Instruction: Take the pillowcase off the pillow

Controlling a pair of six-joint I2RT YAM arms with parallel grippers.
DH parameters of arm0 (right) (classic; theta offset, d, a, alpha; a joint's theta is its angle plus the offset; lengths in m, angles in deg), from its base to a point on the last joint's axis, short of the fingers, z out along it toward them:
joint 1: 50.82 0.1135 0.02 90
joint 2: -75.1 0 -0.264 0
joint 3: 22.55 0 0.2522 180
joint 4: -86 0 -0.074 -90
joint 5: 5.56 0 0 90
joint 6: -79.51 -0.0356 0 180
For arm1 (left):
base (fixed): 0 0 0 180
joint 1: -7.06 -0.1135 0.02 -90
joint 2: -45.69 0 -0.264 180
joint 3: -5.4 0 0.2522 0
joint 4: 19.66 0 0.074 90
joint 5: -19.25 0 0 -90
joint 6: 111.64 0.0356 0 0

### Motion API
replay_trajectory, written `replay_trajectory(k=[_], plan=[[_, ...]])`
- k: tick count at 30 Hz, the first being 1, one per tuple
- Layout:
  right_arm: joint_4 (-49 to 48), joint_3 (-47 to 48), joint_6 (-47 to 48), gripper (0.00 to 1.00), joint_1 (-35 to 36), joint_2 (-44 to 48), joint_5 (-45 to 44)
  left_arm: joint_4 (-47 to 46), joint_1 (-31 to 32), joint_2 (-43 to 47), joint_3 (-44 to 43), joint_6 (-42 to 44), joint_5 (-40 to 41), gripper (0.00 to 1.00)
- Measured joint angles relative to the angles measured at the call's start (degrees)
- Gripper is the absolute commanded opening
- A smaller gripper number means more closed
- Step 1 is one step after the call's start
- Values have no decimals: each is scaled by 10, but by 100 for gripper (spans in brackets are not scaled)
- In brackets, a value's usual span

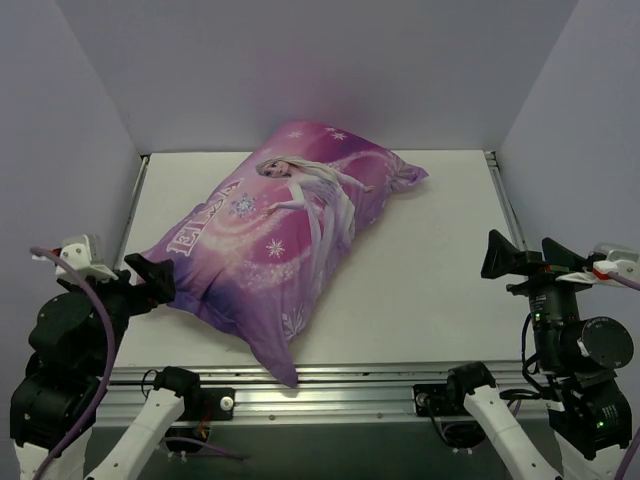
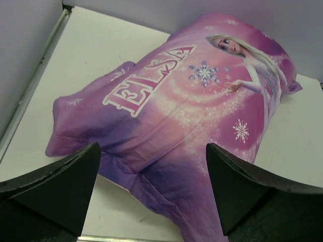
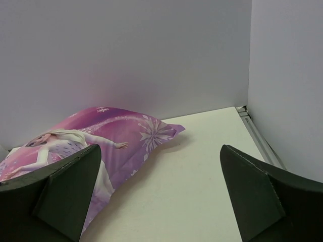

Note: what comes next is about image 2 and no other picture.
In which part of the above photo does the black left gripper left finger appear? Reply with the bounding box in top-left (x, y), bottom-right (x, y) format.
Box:
top-left (1, 143), bottom-right (100, 241)

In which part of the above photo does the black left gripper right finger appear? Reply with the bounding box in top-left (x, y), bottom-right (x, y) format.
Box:
top-left (206, 143), bottom-right (322, 241)

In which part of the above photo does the pink purple Elsa pillowcase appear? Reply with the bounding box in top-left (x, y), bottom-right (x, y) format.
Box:
top-left (45, 13), bottom-right (301, 241)

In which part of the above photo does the aluminium table edge rail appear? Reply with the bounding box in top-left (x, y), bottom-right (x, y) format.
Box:
top-left (1, 1), bottom-right (69, 157)

